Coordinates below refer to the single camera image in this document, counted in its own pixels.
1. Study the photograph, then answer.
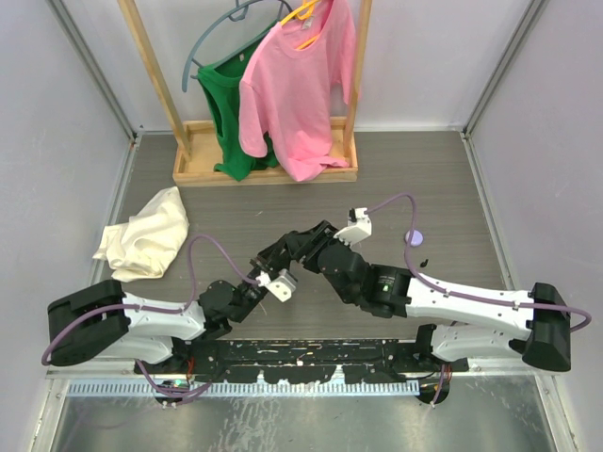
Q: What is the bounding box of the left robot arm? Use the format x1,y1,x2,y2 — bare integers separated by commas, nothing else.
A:
41,240,295,373

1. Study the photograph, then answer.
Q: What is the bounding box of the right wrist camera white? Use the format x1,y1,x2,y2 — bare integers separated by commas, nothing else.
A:
334,207,372,247

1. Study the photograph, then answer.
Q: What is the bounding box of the wooden clothes rack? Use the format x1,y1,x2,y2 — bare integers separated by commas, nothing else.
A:
116,0,373,188

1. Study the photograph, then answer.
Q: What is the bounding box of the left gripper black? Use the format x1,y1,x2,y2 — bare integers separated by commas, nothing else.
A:
232,239,289,323

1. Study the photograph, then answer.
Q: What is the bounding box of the grey clothes hanger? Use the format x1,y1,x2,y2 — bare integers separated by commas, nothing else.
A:
181,1,292,93

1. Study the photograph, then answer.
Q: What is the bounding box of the pink t-shirt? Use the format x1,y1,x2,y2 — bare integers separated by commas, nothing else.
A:
238,1,356,182

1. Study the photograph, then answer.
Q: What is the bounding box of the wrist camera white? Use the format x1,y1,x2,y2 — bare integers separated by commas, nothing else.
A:
255,268,298,302
334,207,372,247

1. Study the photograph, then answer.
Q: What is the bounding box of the green t-shirt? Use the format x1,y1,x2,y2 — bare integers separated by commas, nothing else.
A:
197,24,278,182

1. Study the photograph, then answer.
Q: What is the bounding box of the yellow clothes hanger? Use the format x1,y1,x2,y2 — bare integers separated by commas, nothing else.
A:
281,1,333,57

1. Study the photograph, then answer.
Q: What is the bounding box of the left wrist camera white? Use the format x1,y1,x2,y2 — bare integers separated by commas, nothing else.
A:
255,268,298,302

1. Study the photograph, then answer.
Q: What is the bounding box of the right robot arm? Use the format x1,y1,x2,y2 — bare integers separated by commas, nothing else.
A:
284,221,571,372

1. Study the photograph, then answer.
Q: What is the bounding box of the cream cloth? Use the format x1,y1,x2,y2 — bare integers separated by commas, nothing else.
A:
93,186,189,283

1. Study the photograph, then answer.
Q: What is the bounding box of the purple earbud case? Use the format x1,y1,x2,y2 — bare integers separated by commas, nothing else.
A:
404,230,424,248

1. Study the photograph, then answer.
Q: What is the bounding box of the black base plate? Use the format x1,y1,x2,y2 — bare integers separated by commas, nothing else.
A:
145,339,440,384

